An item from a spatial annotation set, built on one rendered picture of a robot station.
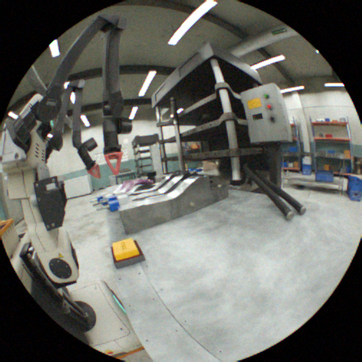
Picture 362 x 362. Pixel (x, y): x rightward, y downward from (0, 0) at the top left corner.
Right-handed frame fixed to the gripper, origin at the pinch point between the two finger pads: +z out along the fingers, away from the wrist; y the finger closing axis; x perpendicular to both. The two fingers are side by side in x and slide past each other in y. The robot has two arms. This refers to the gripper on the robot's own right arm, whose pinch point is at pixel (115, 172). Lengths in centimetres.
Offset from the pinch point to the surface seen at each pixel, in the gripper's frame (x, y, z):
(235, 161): -73, 4, 7
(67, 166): 248, 736, -67
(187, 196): -23.5, -8.2, 14.0
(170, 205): -16.0, -8.2, 15.2
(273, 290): -13, -50, 21
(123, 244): 4.2, -20.1, 17.1
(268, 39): -276, -34, -254
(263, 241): -25, -40, 21
